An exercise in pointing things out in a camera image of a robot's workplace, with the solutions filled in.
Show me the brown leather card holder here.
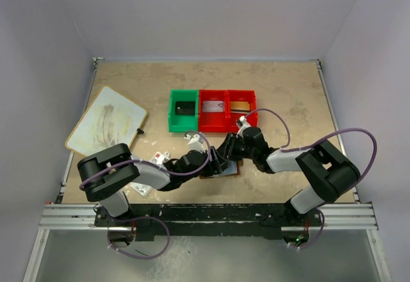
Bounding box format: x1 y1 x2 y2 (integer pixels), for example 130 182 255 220
199 160 240 179

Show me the grey chip card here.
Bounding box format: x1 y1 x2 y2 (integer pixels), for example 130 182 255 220
175 101 196 115

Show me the red middle plastic bin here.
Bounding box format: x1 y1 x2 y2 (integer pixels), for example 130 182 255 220
199 89 227 133

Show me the aluminium frame rail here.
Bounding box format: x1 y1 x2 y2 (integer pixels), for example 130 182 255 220
39 203 379 230

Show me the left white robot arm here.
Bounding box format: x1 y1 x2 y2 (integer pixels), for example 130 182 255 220
77 144 229 219

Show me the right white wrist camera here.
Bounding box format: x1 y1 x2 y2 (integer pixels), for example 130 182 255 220
236 116 251 136

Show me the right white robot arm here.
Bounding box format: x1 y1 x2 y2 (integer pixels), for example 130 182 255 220
217 127 361 216

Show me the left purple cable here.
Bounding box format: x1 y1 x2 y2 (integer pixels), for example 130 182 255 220
78 129 212 259

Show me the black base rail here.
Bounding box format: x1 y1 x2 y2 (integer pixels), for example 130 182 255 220
94 203 324 244

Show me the white board yellow rim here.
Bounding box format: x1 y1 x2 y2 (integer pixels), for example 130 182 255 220
65 86 147 156

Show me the red plastic bin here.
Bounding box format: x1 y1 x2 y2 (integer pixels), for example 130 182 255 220
227 90 256 133
199 89 227 133

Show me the gold card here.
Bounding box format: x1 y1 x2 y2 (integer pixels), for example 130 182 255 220
230 101 250 113

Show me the silver card in bin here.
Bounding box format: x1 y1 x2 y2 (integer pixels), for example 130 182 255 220
202 101 225 113

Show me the clear plastic packet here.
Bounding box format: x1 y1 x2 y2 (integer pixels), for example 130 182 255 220
129 152 170 197

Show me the red right plastic bin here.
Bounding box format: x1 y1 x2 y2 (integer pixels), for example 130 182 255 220
227 90 256 133

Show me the green plastic bin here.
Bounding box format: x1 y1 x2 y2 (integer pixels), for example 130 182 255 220
168 89 199 133

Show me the purple cable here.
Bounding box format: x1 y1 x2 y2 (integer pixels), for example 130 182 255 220
78 129 212 259
238 108 378 250

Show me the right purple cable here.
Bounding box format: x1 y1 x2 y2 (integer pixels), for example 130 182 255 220
238 108 378 250

